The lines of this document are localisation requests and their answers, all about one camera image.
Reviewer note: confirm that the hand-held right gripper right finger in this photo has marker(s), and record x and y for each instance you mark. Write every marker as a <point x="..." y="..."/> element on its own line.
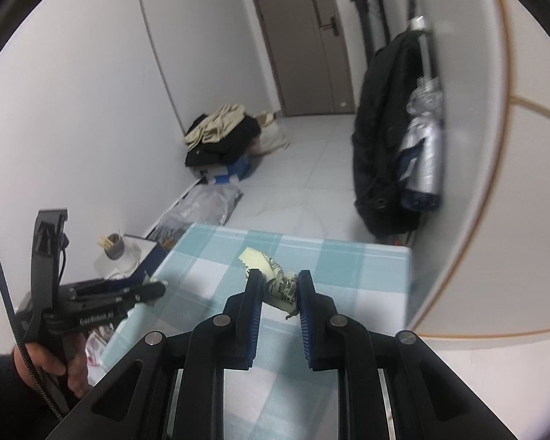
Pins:
<point x="305" y="316"/>

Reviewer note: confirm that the person's left forearm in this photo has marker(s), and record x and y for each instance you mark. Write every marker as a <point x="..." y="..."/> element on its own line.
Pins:
<point x="0" y="394"/>

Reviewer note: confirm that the person's left hand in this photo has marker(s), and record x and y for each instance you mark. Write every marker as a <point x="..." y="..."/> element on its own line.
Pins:
<point x="50" y="360"/>

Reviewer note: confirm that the beige tote bag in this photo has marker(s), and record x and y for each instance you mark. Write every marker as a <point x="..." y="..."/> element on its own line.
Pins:
<point x="270" y="137"/>

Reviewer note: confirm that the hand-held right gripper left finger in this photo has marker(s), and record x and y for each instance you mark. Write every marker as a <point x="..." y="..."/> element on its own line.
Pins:
<point x="256" y="311"/>

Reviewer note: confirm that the black garment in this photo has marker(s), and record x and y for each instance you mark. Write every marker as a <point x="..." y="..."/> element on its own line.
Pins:
<point x="231" y="144"/>

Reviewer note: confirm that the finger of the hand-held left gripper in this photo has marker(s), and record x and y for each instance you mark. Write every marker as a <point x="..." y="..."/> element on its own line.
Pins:
<point x="142" y="292"/>

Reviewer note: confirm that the grey cup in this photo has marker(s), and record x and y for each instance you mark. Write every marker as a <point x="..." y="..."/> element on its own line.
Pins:
<point x="117" y="250"/>

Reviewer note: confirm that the bundle of wooden chopsticks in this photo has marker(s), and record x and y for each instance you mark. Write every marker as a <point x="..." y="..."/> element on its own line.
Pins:
<point x="105" y="242"/>

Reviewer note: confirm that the dark-print snack wrapper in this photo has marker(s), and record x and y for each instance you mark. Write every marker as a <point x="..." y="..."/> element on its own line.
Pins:
<point x="279" y="284"/>

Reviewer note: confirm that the silver folded umbrella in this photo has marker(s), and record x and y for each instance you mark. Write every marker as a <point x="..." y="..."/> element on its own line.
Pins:
<point x="421" y="160"/>

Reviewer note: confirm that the beige garment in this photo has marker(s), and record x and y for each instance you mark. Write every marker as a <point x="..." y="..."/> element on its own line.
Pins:
<point x="215" y="126"/>

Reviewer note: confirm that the checked teal tablecloth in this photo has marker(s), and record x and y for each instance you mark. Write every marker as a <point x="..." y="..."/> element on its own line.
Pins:
<point x="348" y="284"/>

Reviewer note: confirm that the blue cardboard box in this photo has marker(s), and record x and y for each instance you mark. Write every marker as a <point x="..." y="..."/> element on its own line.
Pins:
<point x="233" y="172"/>

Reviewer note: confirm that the grey plastic mailing bag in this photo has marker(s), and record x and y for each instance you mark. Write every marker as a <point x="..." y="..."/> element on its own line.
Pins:
<point x="201" y="208"/>

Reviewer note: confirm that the black hanging jacket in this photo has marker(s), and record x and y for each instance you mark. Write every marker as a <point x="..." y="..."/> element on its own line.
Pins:
<point x="380" y="146"/>

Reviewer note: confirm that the grey-brown door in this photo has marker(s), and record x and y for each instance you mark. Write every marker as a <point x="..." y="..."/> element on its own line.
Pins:
<point x="298" y="46"/>

